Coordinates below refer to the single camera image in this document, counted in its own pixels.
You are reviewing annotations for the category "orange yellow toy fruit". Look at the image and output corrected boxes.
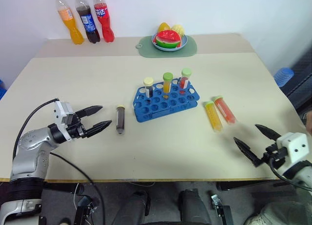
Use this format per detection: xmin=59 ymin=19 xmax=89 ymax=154
xmin=157 ymin=22 xmax=172 ymax=34

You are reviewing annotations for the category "long black hanging cable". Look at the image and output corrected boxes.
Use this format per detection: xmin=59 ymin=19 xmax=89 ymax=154
xmin=48 ymin=152 xmax=106 ymax=225

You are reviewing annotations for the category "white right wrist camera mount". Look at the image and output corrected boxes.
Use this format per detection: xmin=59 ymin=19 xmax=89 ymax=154
xmin=276 ymin=132 xmax=309 ymax=165

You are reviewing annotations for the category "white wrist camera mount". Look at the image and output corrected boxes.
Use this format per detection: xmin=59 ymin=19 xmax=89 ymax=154
xmin=52 ymin=101 xmax=76 ymax=141
xmin=276 ymin=132 xmax=309 ymax=165

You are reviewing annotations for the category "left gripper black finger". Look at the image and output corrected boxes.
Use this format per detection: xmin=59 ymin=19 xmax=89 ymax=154
xmin=85 ymin=120 xmax=113 ymax=139
xmin=75 ymin=105 xmax=104 ymax=119

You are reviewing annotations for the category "green silicone mat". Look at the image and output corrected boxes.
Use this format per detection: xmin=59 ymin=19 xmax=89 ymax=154
xmin=135 ymin=34 xmax=198 ymax=59

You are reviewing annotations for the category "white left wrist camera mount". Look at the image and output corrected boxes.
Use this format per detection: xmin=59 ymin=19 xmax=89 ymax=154
xmin=52 ymin=101 xmax=76 ymax=141

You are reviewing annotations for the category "orange soda bottle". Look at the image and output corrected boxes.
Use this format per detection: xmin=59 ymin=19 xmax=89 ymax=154
xmin=51 ymin=0 xmax=85 ymax=45

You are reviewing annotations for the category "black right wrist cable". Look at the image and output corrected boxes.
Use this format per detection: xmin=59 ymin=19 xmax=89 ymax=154
xmin=269 ymin=158 xmax=312 ymax=192

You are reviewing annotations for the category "cola bottle, blue label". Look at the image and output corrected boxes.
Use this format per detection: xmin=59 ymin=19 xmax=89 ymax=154
xmin=73 ymin=0 xmax=101 ymax=44

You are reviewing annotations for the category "black stand frame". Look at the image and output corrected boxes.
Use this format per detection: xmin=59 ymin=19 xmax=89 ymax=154
xmin=72 ymin=195 xmax=98 ymax=225

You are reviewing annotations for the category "blue test tube rack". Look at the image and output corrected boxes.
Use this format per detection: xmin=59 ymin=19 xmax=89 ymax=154
xmin=133 ymin=78 xmax=201 ymax=123

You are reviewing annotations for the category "pale yellow toy fruit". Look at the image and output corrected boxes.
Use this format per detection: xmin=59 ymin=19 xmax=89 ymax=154
xmin=170 ymin=24 xmax=187 ymax=38

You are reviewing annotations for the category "blue water bottle cap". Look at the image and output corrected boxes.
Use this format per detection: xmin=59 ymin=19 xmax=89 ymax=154
xmin=273 ymin=67 xmax=295 ymax=88

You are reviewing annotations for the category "red tube, white label strip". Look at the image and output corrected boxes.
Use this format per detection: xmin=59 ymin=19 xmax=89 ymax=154
xmin=178 ymin=68 xmax=193 ymax=94

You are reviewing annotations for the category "bystander's skin toned limb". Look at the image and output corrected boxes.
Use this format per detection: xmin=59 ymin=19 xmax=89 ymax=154
xmin=303 ymin=111 xmax=312 ymax=134

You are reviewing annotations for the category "dark rounded shape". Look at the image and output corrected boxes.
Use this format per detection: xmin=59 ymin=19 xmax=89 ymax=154
xmin=178 ymin=188 xmax=213 ymax=225
xmin=114 ymin=190 xmax=151 ymax=225

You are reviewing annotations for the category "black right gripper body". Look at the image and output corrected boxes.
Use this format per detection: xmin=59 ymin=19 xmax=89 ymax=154
xmin=260 ymin=143 xmax=288 ymax=166

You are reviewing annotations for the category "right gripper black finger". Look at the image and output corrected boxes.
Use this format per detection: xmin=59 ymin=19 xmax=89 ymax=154
xmin=254 ymin=123 xmax=284 ymax=145
xmin=233 ymin=137 xmax=264 ymax=167

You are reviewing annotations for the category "toy watermelon slice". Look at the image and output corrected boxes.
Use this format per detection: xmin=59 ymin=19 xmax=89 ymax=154
xmin=155 ymin=29 xmax=182 ymax=50

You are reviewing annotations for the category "dark tube, white label strip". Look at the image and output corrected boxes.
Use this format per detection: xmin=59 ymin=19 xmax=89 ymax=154
xmin=143 ymin=77 xmax=155 ymax=99

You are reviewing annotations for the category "black bar under table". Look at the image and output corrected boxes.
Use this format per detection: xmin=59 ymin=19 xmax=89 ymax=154
xmin=216 ymin=180 xmax=294 ymax=192

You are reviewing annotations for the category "grey white sneaker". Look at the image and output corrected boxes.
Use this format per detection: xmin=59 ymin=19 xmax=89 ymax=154
xmin=243 ymin=201 xmax=312 ymax=225

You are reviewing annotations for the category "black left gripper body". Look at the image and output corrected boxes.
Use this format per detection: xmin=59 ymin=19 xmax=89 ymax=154
xmin=64 ymin=111 xmax=88 ymax=139

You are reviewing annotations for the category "metal caster bracket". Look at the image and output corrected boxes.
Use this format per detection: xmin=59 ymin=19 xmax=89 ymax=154
xmin=210 ymin=194 xmax=235 ymax=225

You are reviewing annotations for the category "yellow tube, green cap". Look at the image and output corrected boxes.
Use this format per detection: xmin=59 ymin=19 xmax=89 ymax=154
xmin=203 ymin=101 xmax=224 ymax=133

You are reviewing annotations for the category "dark tube, pale cap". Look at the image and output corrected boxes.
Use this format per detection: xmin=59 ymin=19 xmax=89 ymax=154
xmin=115 ymin=104 xmax=126 ymax=135

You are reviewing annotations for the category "blue plate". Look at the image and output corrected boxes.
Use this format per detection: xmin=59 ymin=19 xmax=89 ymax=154
xmin=151 ymin=33 xmax=189 ymax=52

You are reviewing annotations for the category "black woven pattern object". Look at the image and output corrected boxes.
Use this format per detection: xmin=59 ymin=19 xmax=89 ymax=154
xmin=279 ymin=50 xmax=312 ymax=120

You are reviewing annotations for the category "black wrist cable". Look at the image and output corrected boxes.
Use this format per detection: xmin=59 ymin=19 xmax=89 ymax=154
xmin=269 ymin=158 xmax=312 ymax=192
xmin=12 ymin=98 xmax=60 ymax=162

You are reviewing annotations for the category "red tube, green cap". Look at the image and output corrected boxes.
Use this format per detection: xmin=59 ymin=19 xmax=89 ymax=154
xmin=211 ymin=95 xmax=237 ymax=125

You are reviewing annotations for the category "red soda bottle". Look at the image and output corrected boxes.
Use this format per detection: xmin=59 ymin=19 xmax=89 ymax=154
xmin=92 ymin=0 xmax=116 ymax=43

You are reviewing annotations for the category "thin white cable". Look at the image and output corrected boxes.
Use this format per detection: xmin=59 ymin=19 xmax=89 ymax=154
xmin=73 ymin=182 xmax=84 ymax=204

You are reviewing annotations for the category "orange tube, round green cap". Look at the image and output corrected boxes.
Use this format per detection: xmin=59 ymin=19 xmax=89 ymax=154
xmin=162 ymin=73 xmax=174 ymax=100

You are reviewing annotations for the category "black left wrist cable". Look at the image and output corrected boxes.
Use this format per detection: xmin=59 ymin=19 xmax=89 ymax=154
xmin=12 ymin=98 xmax=60 ymax=162

